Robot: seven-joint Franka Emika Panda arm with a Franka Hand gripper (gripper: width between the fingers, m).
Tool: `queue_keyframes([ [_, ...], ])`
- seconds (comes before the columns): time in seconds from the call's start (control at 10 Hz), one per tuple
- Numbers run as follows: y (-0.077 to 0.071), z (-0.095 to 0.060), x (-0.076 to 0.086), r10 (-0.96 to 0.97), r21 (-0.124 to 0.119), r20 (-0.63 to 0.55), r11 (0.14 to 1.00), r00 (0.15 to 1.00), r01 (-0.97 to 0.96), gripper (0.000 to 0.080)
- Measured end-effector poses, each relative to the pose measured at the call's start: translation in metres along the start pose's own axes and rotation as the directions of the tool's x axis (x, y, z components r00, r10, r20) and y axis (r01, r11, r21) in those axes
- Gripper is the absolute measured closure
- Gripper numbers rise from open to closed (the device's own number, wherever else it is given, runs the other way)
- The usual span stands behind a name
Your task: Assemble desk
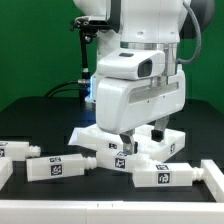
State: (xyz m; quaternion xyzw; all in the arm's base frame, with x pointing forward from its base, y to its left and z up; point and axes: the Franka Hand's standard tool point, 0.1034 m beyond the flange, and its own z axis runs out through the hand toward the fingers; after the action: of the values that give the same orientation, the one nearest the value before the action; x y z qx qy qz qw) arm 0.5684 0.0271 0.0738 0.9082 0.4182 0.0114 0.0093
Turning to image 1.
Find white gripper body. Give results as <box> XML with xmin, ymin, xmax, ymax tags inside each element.
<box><xmin>96</xmin><ymin>70</ymin><xmax>185</xmax><ymax>135</ymax></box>

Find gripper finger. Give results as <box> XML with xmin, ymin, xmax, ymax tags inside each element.
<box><xmin>151</xmin><ymin>116</ymin><xmax>169</xmax><ymax>142</ymax></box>
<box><xmin>120</xmin><ymin>129</ymin><xmax>138</xmax><ymax>155</ymax></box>

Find white desk tabletop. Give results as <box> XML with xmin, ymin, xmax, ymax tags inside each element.
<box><xmin>69</xmin><ymin>124</ymin><xmax>186</xmax><ymax>162</ymax></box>

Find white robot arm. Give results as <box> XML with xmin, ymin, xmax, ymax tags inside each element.
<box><xmin>73</xmin><ymin>0</ymin><xmax>215</xmax><ymax>154</ymax></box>

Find white right border block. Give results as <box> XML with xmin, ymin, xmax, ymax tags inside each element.
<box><xmin>201</xmin><ymin>160</ymin><xmax>224</xmax><ymax>203</ymax></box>

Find white border block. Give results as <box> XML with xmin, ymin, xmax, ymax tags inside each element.
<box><xmin>0</xmin><ymin>157</ymin><xmax>13</xmax><ymax>190</ymax></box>
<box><xmin>201</xmin><ymin>160</ymin><xmax>224</xmax><ymax>203</ymax></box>

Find white left border block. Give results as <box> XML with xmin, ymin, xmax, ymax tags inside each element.
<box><xmin>0</xmin><ymin>157</ymin><xmax>13</xmax><ymax>190</ymax></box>

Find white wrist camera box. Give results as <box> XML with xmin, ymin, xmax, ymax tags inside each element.
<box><xmin>97</xmin><ymin>48</ymin><xmax>165</xmax><ymax>80</ymax></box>

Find black cables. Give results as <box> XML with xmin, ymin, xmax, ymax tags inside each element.
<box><xmin>44</xmin><ymin>80</ymin><xmax>87</xmax><ymax>99</ymax></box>

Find grey arm cable hose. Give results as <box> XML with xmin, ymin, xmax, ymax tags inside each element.
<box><xmin>177</xmin><ymin>0</ymin><xmax>203</xmax><ymax>65</ymax></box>

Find black camera on stand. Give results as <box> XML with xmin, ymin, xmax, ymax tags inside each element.
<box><xmin>70</xmin><ymin>17</ymin><xmax>109</xmax><ymax>103</ymax></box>

